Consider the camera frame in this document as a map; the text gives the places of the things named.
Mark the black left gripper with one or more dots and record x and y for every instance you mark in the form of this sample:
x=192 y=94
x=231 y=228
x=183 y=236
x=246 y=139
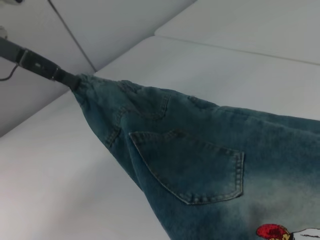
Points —
x=30 y=61

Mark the blue denim shorts with embroidery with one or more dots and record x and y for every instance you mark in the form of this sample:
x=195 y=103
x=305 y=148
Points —
x=212 y=162

